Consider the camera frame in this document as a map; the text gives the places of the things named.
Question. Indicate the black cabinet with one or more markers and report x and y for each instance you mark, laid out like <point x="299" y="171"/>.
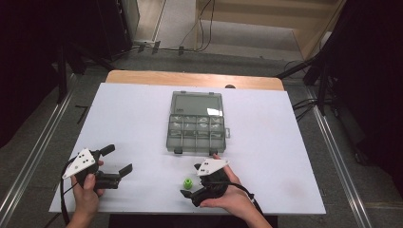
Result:
<point x="114" y="25"/>

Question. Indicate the small green plastic cap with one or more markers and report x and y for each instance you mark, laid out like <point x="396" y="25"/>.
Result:
<point x="188" y="184"/>

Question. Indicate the wooden step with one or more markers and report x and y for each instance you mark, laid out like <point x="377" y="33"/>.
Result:
<point x="269" y="12"/>

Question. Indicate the white table sheet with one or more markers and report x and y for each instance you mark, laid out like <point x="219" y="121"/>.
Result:
<point x="126" y="126"/>

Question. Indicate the person's right hand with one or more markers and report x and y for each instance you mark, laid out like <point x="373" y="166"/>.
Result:
<point x="231" y="199"/>

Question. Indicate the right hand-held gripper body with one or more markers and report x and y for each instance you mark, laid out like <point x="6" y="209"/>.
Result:
<point x="210" y="186"/>

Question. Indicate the black metal stand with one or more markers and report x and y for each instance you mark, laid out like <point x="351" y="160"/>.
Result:
<point x="61" y="76"/>
<point x="322" y="91"/>

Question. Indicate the person's dark clothing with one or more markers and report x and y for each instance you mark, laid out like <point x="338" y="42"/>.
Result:
<point x="177" y="222"/>

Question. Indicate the aluminium floor rail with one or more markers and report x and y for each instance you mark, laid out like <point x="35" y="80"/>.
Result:
<point x="331" y="145"/>
<point x="33" y="155"/>

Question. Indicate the grey transparent compartment box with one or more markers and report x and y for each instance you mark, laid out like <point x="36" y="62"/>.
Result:
<point x="196" y="104"/>

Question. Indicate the dark curtain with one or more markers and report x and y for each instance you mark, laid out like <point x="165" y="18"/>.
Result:
<point x="374" y="79"/>
<point x="25" y="63"/>

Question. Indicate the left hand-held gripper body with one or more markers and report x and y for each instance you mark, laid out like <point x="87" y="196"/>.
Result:
<point x="80" y="163"/>

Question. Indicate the person's left hand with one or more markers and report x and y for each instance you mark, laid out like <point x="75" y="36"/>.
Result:
<point x="84" y="202"/>

